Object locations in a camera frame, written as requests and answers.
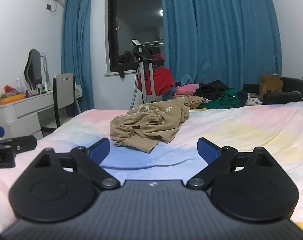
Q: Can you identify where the black garment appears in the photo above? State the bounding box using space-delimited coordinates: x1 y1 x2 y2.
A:
193 80 232 101

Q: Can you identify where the garment steamer stand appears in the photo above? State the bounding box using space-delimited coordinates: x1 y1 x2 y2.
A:
130 39 167 108

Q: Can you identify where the white vanity desk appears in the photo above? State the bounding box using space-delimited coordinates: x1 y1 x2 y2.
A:
0 90 57 141

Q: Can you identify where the tan printed t-shirt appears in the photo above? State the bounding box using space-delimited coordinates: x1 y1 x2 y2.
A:
109 101 190 154

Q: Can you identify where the red cloth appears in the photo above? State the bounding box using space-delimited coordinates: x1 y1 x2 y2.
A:
137 66 176 97

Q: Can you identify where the wavy vanity mirror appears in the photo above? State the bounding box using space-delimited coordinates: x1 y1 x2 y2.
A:
23 49 50 91

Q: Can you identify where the black sofa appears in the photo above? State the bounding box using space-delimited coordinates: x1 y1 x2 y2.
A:
242 77 303 105

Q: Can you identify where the orange tray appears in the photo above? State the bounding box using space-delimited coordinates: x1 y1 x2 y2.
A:
0 94 26 105

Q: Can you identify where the white patterned garment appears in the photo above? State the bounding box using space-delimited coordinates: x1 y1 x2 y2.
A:
246 92 263 106

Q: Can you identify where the wide blue curtain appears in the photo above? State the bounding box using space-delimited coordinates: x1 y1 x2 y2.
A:
158 0 283 92

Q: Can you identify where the green garment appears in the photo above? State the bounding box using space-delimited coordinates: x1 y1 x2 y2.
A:
198 88 240 110

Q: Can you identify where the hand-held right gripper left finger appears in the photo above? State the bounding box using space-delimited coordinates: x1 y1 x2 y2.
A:
34 137 121 189

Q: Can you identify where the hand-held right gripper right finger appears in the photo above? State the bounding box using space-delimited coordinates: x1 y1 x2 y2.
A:
186 137 273 190

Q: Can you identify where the clear plastic bottle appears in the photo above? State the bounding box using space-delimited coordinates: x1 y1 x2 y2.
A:
15 76 24 93

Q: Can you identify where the pastel bed sheet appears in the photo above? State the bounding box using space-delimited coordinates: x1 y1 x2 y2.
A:
0 100 303 232

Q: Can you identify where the narrow blue curtain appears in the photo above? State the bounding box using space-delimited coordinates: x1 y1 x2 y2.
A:
61 0 95 113

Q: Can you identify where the khaki garment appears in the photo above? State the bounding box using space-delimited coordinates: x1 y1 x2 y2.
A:
171 95 210 109

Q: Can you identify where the brown paper bag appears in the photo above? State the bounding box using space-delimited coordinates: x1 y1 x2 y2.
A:
259 70 284 101

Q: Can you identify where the grey backed chair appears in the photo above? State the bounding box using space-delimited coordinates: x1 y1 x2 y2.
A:
52 73 81 128

